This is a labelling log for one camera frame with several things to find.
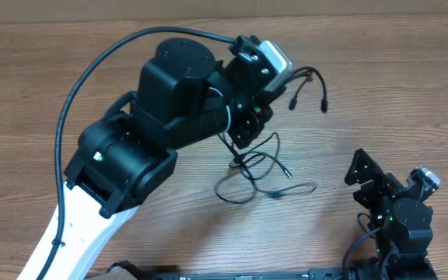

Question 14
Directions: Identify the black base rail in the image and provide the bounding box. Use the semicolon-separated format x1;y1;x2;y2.
107;261;384;280

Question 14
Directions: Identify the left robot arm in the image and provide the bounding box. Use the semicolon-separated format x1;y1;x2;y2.
20;36;292;279

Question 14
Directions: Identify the cardboard board backdrop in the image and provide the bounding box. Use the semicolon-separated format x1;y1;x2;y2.
0;0;448;23

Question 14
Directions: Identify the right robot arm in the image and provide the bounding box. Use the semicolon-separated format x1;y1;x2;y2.
341;149;440;280

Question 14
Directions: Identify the black usb cable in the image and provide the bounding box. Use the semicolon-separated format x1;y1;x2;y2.
212;65;329;205

